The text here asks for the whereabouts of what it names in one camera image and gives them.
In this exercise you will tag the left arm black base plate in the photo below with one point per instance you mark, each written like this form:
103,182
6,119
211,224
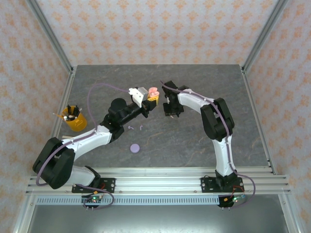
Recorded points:
108,182

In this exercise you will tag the purple earbud charging case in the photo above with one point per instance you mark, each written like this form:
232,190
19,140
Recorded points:
134,148

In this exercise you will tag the aluminium mounting rail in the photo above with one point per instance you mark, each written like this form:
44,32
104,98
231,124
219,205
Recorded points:
158,180

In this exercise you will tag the aluminium frame post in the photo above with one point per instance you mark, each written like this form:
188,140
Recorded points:
264,34
50,34

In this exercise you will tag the grey metal panel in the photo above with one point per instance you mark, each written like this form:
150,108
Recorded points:
158,219

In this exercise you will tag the pink earbud charging case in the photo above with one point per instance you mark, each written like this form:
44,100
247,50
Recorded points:
153,91

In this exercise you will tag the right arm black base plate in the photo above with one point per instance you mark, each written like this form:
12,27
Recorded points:
207,184

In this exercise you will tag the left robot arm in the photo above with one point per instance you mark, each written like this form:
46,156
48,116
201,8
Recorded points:
90,140

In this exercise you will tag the orange pen cup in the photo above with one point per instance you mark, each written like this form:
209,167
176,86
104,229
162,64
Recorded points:
76,123

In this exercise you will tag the aluminium table edge rail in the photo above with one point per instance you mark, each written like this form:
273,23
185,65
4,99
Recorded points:
252,97
65,97

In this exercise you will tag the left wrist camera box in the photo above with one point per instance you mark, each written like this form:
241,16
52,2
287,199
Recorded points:
138,95

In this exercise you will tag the beige wooden block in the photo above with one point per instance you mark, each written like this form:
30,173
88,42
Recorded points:
67,138

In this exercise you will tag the white marker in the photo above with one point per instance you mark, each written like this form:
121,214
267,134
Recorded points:
71,116

